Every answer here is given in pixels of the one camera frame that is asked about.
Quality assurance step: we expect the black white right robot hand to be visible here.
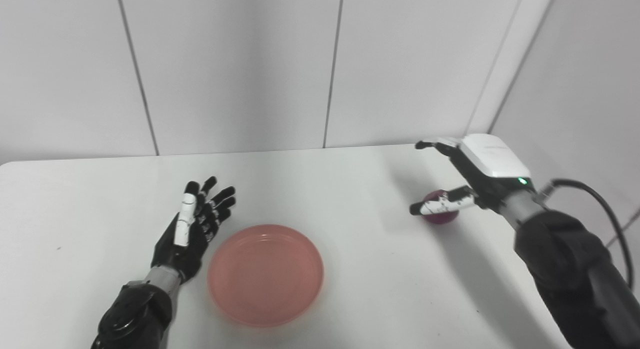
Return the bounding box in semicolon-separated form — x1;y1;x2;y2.
409;133;533;225

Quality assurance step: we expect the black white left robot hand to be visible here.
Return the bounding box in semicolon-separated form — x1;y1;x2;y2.
150;176;237;284

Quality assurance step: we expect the purple red onion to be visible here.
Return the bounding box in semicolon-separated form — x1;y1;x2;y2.
422;189;460;225

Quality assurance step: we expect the pink round plate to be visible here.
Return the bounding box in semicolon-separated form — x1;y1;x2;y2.
207;224;325;328

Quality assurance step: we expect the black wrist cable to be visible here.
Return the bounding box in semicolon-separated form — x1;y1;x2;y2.
538;178;635;291

